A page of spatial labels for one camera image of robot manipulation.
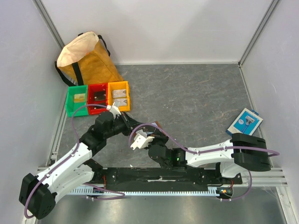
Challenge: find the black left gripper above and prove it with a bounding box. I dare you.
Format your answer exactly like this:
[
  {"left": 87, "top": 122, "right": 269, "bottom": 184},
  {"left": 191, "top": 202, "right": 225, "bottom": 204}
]
[{"left": 104, "top": 111, "right": 145, "bottom": 139}]

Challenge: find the white VIP card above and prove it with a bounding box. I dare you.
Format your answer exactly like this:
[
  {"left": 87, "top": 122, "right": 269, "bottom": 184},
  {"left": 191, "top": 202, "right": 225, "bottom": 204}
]
[{"left": 114, "top": 98, "right": 128, "bottom": 107}]

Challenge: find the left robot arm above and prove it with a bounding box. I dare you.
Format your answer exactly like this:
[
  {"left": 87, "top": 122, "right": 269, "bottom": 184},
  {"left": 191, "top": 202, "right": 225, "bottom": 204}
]
[{"left": 19, "top": 111, "right": 140, "bottom": 219}]

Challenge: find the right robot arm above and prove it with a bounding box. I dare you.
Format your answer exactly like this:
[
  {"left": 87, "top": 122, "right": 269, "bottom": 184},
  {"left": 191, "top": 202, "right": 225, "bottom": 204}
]
[{"left": 148, "top": 133, "right": 271, "bottom": 184}]

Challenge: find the silver VIP card in bin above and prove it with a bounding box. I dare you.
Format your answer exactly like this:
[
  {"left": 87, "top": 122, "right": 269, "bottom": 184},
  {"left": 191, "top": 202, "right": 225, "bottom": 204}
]
[{"left": 112, "top": 89, "right": 127, "bottom": 98}]

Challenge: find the black VIP card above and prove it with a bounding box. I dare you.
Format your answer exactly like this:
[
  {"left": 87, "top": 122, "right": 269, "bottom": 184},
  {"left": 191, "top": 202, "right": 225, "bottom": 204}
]
[{"left": 93, "top": 91, "right": 106, "bottom": 101}]

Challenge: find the gold card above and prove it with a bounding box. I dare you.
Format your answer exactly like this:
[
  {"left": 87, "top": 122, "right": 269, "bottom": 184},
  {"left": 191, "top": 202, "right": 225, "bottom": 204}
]
[{"left": 73, "top": 93, "right": 85, "bottom": 103}]

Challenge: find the yellow plastic bin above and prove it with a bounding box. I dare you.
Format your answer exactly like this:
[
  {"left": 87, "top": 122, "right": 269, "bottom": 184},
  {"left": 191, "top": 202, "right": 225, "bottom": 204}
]
[{"left": 107, "top": 81, "right": 131, "bottom": 112}]

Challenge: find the red plastic bin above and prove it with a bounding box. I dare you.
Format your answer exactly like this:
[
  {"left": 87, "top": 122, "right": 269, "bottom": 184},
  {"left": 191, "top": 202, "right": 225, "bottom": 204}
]
[{"left": 87, "top": 83, "right": 108, "bottom": 115}]

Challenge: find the green plastic bin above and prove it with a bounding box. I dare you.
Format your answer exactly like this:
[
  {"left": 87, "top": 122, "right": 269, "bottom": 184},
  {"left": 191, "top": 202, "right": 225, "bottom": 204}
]
[{"left": 65, "top": 85, "right": 88, "bottom": 117}]

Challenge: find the tan paper tote bag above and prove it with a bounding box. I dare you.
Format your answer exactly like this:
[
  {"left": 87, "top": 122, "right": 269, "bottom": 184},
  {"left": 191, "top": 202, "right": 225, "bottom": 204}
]
[{"left": 55, "top": 31, "right": 124, "bottom": 86}]

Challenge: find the blue razor box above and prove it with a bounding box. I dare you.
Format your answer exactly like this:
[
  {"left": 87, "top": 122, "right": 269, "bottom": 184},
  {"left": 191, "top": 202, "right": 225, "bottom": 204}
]
[{"left": 226, "top": 108, "right": 263, "bottom": 136}]

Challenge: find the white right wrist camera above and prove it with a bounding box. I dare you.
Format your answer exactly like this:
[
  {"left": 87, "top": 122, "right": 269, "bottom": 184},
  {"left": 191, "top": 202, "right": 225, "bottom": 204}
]
[{"left": 130, "top": 133, "right": 155, "bottom": 150}]

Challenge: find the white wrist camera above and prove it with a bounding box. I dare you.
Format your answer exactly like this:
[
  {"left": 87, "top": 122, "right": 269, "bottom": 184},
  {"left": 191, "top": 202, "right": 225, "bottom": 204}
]
[
  {"left": 130, "top": 133, "right": 155, "bottom": 150},
  {"left": 106, "top": 101, "right": 121, "bottom": 118}
]

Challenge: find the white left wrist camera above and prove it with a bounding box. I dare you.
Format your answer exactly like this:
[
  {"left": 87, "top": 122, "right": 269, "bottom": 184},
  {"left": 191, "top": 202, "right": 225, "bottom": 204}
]
[{"left": 106, "top": 101, "right": 121, "bottom": 118}]

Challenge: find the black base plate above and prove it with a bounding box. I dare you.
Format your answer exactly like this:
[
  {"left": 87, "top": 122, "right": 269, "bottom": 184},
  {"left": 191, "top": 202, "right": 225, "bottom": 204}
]
[{"left": 89, "top": 168, "right": 242, "bottom": 186}]

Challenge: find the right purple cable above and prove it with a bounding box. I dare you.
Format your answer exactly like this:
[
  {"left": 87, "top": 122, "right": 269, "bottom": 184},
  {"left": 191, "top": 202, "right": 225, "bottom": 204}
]
[{"left": 128, "top": 123, "right": 280, "bottom": 202}]

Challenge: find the purple cable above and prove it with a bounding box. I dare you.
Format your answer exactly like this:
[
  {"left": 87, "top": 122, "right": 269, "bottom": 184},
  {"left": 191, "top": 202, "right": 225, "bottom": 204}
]
[
  {"left": 128, "top": 123, "right": 280, "bottom": 202},
  {"left": 24, "top": 104, "right": 126, "bottom": 219}
]

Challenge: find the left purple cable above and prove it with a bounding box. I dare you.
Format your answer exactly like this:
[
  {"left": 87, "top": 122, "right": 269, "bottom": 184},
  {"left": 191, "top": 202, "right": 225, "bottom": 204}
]
[{"left": 24, "top": 104, "right": 126, "bottom": 219}]

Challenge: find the blue slotted cable duct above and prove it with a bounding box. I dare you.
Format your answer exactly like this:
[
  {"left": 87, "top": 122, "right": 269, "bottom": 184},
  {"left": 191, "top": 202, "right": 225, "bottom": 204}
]
[{"left": 68, "top": 185, "right": 220, "bottom": 196}]

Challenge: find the aluminium front rail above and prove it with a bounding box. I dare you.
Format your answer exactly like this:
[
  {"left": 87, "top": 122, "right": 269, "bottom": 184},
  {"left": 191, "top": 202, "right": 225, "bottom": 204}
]
[{"left": 32, "top": 166, "right": 289, "bottom": 187}]

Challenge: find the aluminium corner post left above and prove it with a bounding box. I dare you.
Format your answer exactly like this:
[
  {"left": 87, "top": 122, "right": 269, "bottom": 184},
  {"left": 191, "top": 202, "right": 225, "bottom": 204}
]
[{"left": 33, "top": 0, "right": 64, "bottom": 49}]

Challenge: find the aluminium corner post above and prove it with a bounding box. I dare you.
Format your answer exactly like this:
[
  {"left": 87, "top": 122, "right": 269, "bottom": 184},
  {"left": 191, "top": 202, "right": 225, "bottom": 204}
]
[
  {"left": 238, "top": 0, "right": 281, "bottom": 68},
  {"left": 33, "top": 0, "right": 64, "bottom": 49}
]

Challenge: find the aluminium corner post right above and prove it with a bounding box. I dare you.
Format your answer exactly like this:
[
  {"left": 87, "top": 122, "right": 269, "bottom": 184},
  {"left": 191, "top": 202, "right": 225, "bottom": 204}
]
[{"left": 238, "top": 0, "right": 281, "bottom": 68}]

